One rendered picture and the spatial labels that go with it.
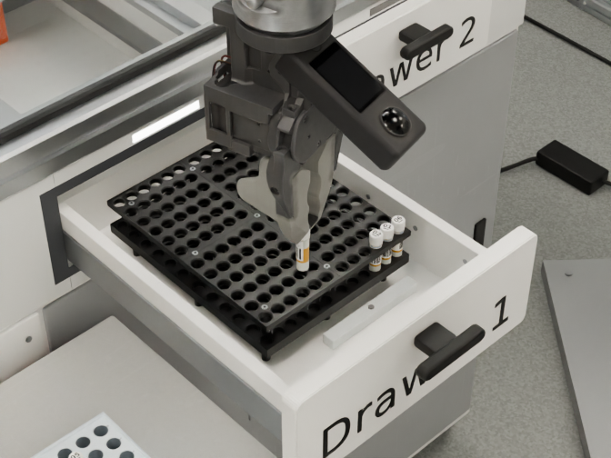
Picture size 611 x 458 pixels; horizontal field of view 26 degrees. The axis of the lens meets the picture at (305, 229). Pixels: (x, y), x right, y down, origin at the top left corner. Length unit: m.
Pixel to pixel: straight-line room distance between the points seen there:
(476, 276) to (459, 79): 0.53
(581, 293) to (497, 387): 0.26
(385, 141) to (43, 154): 0.36
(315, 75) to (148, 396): 0.42
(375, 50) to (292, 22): 0.50
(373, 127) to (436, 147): 0.69
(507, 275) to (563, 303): 1.23
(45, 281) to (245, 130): 0.34
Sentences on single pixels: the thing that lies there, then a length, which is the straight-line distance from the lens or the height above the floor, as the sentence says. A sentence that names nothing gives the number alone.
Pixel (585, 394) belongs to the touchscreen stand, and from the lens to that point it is 2.26.
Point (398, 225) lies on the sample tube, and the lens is 1.19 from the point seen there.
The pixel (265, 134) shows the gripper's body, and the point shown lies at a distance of 1.00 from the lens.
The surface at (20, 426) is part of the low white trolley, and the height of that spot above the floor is 0.76.
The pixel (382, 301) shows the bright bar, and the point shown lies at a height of 0.85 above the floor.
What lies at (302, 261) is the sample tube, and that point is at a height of 0.95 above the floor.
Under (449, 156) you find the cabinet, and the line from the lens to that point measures 1.68.
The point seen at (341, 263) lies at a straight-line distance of 1.17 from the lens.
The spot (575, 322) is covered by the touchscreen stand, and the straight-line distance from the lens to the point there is 2.37.
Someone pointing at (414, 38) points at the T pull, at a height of 0.91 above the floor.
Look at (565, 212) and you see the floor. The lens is 2.63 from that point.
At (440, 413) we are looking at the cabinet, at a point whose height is 0.13.
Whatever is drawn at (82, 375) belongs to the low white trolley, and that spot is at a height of 0.76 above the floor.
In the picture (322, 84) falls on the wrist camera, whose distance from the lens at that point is 0.96.
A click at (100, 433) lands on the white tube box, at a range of 1.20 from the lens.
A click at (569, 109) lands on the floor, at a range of 2.89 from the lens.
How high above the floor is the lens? 1.70
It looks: 42 degrees down
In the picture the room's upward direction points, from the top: straight up
